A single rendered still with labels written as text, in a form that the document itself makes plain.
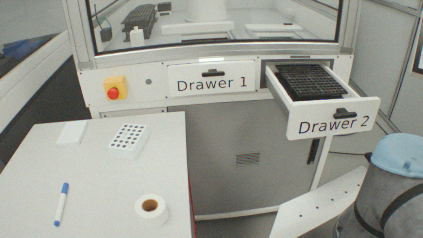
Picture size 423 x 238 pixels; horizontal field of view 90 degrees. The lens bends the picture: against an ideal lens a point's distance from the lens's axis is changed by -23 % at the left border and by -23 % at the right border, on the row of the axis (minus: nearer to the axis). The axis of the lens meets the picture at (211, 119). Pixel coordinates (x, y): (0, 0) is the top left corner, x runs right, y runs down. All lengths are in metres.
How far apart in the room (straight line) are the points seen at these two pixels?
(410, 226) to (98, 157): 0.76
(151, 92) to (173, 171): 0.33
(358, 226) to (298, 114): 0.34
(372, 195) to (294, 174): 0.94
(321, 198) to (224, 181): 0.66
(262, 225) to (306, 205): 0.88
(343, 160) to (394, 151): 1.66
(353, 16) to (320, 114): 0.45
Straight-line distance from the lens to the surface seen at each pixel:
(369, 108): 0.81
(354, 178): 0.77
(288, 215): 0.63
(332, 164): 1.97
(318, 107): 0.70
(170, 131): 0.86
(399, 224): 0.37
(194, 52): 0.88
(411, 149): 0.41
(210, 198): 1.33
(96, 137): 0.91
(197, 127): 1.04
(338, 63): 1.06
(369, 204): 0.44
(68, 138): 0.93
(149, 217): 0.58
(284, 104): 0.78
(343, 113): 0.72
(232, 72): 0.90
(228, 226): 1.51
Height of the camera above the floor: 1.26
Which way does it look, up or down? 34 degrees down
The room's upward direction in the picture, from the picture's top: 2 degrees counter-clockwise
